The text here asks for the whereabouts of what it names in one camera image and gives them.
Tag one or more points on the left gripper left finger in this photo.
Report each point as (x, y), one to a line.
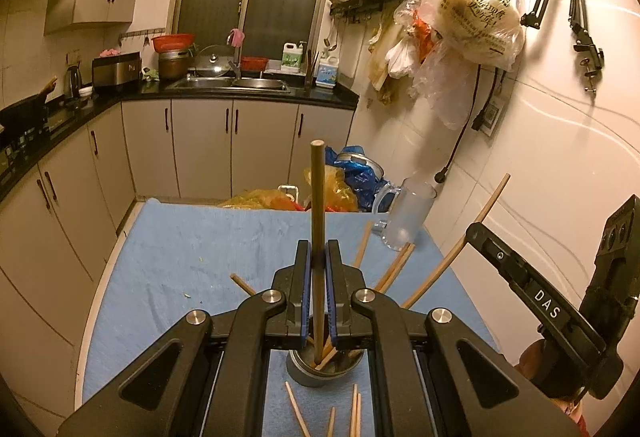
(206, 375)

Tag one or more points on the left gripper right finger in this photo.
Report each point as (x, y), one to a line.
(429, 377)

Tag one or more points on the wooden chopstick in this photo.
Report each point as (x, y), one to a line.
(242, 284)
(353, 419)
(331, 423)
(397, 267)
(363, 244)
(384, 277)
(297, 413)
(357, 431)
(456, 249)
(318, 240)

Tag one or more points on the person right hand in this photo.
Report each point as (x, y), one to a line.
(542, 364)

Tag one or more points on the dark utensil holder cup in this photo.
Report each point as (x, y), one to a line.
(305, 372)

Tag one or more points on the blue towel table mat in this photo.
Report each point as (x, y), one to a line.
(177, 258)

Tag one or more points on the clear glass mug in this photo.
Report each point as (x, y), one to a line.
(411, 203)

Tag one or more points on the blue plastic bag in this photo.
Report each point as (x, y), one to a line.
(362, 174)

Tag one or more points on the yellow plastic bag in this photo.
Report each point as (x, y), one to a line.
(338, 197)

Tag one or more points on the steel pot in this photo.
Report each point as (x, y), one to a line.
(174, 64)

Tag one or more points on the black wok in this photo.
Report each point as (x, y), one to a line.
(27, 113)

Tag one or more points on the blue label bottle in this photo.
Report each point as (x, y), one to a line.
(326, 74)

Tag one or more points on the glass pot lid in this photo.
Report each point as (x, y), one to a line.
(213, 61)

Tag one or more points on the red bowl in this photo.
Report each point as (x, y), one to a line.
(254, 64)

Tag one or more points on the electric kettle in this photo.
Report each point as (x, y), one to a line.
(73, 82)

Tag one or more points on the green label detergent jug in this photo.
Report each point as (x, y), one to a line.
(292, 57)

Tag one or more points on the red basin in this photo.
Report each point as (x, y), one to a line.
(166, 43)

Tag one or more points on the pink cloth on faucet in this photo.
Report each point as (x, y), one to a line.
(235, 38)

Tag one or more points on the white plastic bag hanging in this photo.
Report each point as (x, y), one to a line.
(482, 31)

